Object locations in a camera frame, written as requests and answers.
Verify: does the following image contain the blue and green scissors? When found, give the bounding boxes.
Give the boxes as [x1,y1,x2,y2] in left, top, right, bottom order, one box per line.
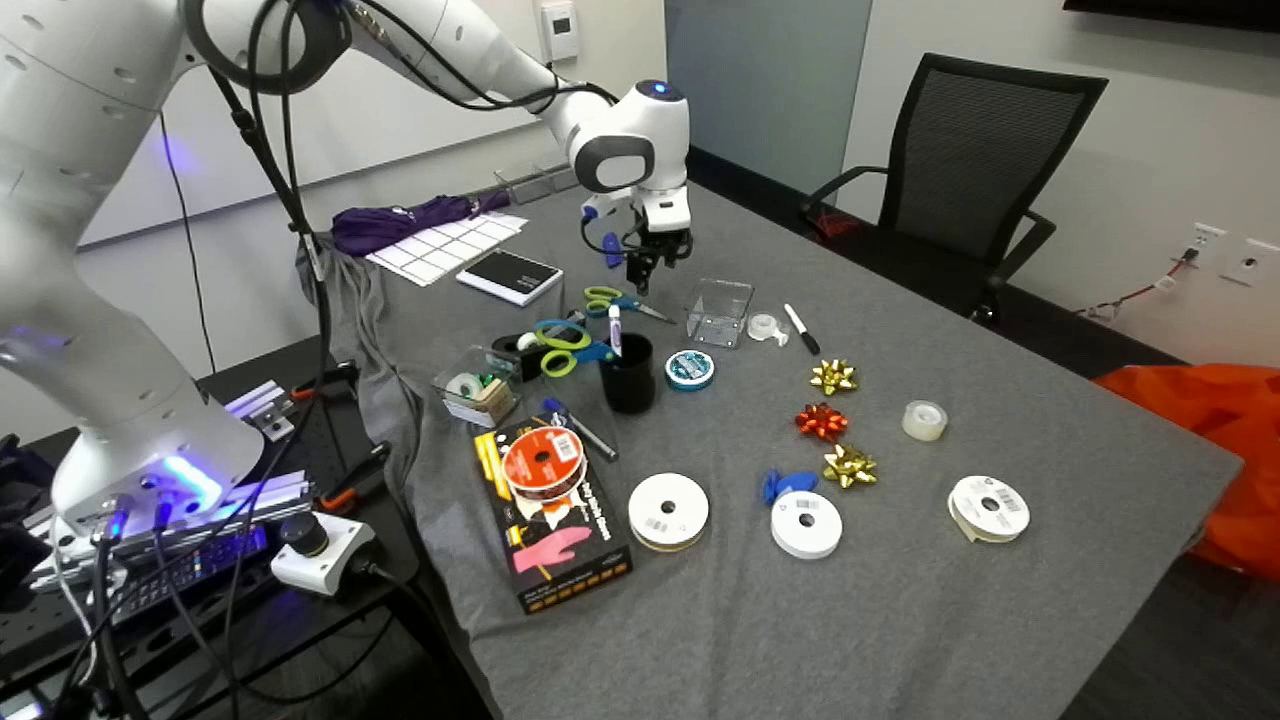
[534,317,620,380]

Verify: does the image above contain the clear plastic box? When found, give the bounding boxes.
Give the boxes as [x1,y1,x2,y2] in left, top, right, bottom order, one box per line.
[685,278,756,350]

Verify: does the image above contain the teal ribbon spool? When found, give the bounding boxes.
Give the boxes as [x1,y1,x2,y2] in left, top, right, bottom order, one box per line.
[664,348,717,393]

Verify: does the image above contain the black cup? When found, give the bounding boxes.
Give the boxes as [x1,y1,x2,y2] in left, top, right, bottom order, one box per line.
[599,333,657,416]

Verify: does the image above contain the black marker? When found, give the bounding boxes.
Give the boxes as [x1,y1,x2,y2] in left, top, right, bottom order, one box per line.
[782,302,822,357]

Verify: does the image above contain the black notebook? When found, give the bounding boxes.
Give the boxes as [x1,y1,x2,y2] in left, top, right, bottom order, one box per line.
[455,248,565,308]

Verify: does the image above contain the frosted glass panel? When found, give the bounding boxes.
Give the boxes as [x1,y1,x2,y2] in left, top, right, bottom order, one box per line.
[664,0,874,197]

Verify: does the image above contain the black tape dispenser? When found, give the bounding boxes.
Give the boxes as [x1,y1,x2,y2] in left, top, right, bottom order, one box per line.
[489,327,563,384]

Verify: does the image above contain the blue pen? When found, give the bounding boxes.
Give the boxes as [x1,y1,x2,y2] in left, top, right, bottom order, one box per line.
[540,396,620,464]

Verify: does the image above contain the gold gift bow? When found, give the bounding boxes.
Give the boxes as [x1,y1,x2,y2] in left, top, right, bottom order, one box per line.
[808,358,860,397]
[821,442,880,491]

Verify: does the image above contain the white label sheet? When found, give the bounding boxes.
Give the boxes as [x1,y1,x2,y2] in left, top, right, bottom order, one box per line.
[365,211,530,289]

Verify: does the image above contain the red gift bow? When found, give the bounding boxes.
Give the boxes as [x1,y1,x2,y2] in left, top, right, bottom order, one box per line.
[794,401,850,443]

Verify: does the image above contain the clear container with supplies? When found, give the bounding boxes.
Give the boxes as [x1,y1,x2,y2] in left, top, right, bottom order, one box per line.
[431,346,524,430]

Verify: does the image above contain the orange ribbon spool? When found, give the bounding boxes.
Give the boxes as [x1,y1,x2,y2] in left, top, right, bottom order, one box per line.
[501,426,588,502]

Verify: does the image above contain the white ribbon spool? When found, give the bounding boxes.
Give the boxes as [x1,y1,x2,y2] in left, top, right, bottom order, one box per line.
[627,472,711,554]
[769,489,845,561]
[947,474,1032,545]

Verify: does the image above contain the blue ribbon piece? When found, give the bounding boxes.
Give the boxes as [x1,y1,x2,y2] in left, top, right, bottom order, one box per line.
[761,467,820,508]

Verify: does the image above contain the purple umbrella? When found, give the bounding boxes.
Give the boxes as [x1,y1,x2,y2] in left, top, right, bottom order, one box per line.
[331,191,512,258]

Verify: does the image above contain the whiteboard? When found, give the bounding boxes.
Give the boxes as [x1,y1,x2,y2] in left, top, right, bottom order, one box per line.
[77,0,563,250]

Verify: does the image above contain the black office chair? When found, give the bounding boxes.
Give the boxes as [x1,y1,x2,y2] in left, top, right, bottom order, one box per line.
[799,51,1110,327]

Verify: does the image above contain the black box of gloves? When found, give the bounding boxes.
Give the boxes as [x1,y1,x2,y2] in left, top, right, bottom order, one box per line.
[473,414,635,616]

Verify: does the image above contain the grey tablecloth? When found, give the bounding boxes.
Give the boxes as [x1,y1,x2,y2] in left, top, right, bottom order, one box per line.
[296,180,1245,720]

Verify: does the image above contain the aluminium profile piece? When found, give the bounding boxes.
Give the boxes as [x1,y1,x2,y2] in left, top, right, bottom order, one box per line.
[224,379,297,442]

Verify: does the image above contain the emergency stop button box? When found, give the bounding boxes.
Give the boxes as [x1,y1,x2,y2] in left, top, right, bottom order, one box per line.
[269,511,377,599]

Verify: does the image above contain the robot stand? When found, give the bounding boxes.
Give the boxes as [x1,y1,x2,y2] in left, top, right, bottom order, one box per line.
[0,335,481,720]

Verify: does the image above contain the orange bag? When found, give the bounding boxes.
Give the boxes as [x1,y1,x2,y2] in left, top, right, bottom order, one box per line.
[1091,362,1280,584]

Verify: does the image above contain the green handled scissors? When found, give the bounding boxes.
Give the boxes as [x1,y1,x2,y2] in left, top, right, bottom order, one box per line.
[584,286,678,326]

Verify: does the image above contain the wall thermostat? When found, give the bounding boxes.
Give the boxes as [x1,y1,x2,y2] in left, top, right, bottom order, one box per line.
[539,0,580,64]

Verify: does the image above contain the orange handled clamp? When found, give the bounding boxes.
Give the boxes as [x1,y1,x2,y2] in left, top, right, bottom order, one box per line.
[314,439,394,517]
[289,359,362,403]

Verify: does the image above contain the red cable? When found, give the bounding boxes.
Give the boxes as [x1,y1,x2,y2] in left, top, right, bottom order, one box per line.
[1074,250,1199,322]

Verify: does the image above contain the black cable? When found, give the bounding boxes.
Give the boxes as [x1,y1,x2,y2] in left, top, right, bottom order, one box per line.
[158,108,218,378]

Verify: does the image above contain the wall monitor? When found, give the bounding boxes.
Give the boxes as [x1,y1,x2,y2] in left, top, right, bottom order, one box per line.
[1061,0,1280,34]

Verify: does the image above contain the white wall plate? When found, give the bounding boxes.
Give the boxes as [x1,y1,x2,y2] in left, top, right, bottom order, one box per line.
[1217,234,1280,290]

